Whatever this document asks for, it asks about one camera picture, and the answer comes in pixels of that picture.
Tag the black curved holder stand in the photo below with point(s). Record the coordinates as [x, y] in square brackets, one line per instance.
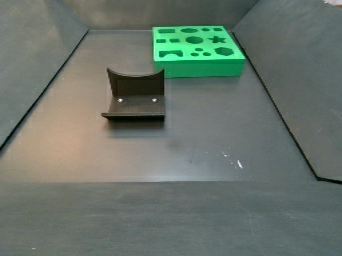
[137, 96]

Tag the green shape sorter box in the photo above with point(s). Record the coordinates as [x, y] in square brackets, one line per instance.
[195, 51]

